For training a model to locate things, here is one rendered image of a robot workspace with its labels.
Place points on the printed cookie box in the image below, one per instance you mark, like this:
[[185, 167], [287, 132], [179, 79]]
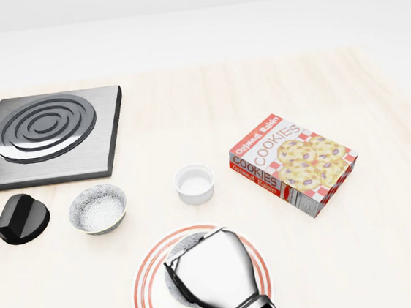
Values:
[[294, 163]]

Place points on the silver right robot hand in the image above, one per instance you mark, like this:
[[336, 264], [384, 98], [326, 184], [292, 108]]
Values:
[[217, 270]]

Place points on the patterned grey bowl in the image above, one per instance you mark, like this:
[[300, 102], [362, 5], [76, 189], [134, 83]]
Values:
[[98, 209], [185, 245]]

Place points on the small white ramekin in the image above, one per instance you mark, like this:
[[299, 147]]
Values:
[[194, 184]]

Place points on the dark grey stove plate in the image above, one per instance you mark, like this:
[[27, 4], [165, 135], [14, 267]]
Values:
[[80, 152]]

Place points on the round black knob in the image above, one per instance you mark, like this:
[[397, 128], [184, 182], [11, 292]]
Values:
[[21, 219]]

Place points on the white plate with red rings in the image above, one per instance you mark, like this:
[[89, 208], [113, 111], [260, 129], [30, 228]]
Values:
[[151, 306]]

